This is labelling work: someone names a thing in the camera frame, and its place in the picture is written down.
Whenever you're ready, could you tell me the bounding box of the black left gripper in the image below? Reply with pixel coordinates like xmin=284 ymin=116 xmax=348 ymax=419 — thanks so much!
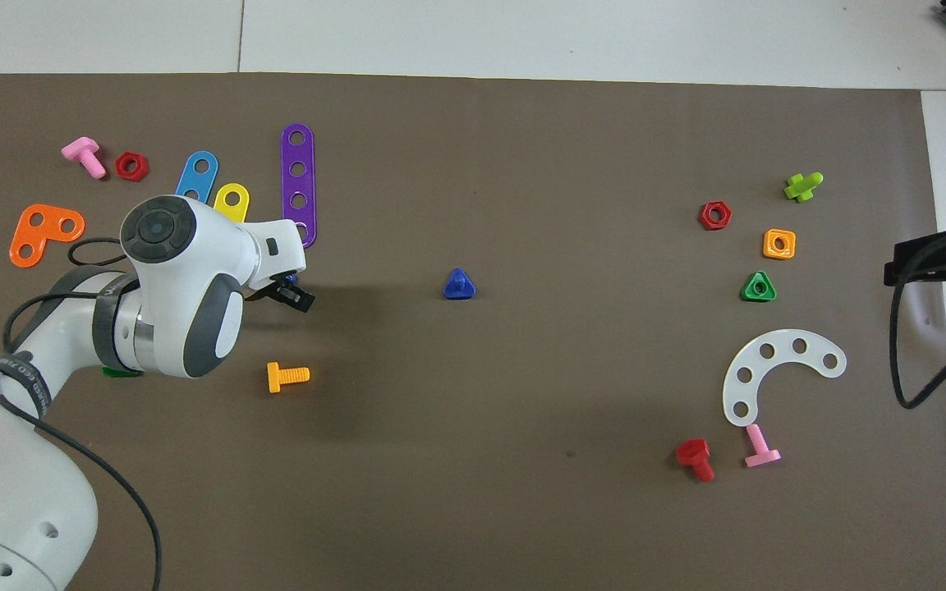
xmin=262 ymin=277 xmax=315 ymax=314

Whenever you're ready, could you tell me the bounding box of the orange plastic toy screw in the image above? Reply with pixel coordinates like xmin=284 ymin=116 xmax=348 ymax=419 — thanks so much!
xmin=267 ymin=362 xmax=310 ymax=394

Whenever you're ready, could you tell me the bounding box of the lime cross toy screw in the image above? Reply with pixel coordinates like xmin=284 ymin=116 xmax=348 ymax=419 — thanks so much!
xmin=783 ymin=172 xmax=824 ymax=203

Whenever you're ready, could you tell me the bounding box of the orange square toy nut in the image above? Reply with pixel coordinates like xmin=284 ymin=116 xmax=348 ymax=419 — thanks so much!
xmin=762 ymin=228 xmax=797 ymax=260

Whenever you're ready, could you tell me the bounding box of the green triangle toy nut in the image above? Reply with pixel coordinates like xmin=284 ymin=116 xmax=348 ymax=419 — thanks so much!
xmin=741 ymin=271 xmax=778 ymax=303

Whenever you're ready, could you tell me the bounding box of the pink plastic toy screw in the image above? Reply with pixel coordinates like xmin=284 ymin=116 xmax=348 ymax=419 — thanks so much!
xmin=61 ymin=137 xmax=107 ymax=180
xmin=744 ymin=424 xmax=782 ymax=469

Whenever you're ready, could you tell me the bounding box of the red plastic toy screw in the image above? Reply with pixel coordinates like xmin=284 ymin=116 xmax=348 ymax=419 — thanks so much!
xmin=676 ymin=438 xmax=716 ymax=483

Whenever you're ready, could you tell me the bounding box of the purple four-hole strip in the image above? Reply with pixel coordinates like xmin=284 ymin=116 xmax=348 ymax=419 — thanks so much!
xmin=280 ymin=123 xmax=319 ymax=250

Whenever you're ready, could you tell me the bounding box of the yellow three-hole strip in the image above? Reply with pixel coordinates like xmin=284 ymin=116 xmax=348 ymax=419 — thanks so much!
xmin=214 ymin=182 xmax=251 ymax=224

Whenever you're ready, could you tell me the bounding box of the blue two-hole strip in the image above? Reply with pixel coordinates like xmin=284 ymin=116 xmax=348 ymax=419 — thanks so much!
xmin=175 ymin=151 xmax=220 ymax=204

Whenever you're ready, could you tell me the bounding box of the white curved perforated strip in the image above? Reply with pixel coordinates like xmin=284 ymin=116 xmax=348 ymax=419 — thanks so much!
xmin=723 ymin=329 xmax=847 ymax=428

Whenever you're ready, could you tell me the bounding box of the brown paper table mat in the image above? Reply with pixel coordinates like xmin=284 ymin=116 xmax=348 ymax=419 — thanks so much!
xmin=0 ymin=72 xmax=946 ymax=591

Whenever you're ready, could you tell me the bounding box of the orange heart-shaped plate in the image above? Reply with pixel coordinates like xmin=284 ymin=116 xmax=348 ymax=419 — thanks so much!
xmin=9 ymin=204 xmax=86 ymax=268

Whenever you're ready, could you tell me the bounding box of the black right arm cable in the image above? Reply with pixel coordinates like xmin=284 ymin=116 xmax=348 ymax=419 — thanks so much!
xmin=889 ymin=226 xmax=946 ymax=410

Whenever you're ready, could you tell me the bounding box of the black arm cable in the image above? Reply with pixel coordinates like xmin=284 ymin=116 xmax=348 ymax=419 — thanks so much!
xmin=0 ymin=238 xmax=163 ymax=591
xmin=889 ymin=226 xmax=946 ymax=410

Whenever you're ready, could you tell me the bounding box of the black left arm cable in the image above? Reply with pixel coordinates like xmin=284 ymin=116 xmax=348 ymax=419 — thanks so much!
xmin=0 ymin=238 xmax=163 ymax=591

